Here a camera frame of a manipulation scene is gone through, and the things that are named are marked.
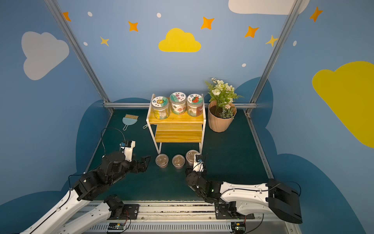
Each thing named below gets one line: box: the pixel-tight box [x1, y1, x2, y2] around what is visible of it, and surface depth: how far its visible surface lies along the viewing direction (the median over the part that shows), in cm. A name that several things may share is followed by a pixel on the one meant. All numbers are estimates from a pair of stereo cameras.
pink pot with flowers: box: [204, 77, 244, 133], surface depth 97 cm
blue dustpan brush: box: [122, 114, 139, 131], surface depth 117 cm
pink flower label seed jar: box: [169, 91, 187, 116], surface depth 72 cm
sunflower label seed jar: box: [151, 96, 170, 120], surface depth 70 cm
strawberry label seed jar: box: [186, 93, 205, 117], surface depth 71 cm
